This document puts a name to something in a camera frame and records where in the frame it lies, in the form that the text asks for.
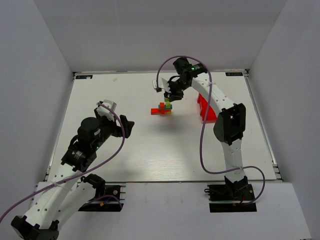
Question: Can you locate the red long block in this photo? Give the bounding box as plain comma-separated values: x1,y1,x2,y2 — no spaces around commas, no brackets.
150,108,162,115

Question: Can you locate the red plastic tray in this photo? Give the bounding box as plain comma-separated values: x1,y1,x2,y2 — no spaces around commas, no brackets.
197,93,217,123

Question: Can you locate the orange square block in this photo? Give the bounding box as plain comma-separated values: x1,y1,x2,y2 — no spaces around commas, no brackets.
158,102,166,110

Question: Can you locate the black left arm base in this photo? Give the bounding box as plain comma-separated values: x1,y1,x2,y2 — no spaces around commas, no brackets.
78,183,126,213

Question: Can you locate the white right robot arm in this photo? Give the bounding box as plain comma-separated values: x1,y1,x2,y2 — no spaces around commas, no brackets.
162,56,248,200

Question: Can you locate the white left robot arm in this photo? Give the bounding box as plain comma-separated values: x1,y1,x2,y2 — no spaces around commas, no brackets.
11,105,135,240

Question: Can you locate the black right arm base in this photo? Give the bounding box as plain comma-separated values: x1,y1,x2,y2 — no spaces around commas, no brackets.
204,184,257,213

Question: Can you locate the right corner label sticker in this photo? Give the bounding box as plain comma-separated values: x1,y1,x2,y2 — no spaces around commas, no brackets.
225,72,243,77

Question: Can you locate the corner label sticker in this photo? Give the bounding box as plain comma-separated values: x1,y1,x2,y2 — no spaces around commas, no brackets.
225,72,243,77
75,75,93,80

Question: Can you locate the left corner label sticker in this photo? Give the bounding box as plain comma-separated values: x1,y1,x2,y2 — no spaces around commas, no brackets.
75,75,93,80

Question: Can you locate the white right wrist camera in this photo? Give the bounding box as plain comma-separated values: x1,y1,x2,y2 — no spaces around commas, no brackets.
152,78,170,93

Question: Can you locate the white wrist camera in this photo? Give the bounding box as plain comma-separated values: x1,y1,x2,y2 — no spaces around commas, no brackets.
96,99,117,121
152,78,170,93

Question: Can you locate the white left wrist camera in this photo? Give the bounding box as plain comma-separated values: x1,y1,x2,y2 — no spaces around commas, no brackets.
96,99,117,121

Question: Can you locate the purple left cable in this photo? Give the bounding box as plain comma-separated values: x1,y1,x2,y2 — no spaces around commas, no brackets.
0,101,126,221

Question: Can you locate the purple cable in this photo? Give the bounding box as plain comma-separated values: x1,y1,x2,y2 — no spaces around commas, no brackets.
0,101,126,221
156,55,266,206

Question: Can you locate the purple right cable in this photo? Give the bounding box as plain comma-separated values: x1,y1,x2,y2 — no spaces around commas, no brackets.
156,55,266,206

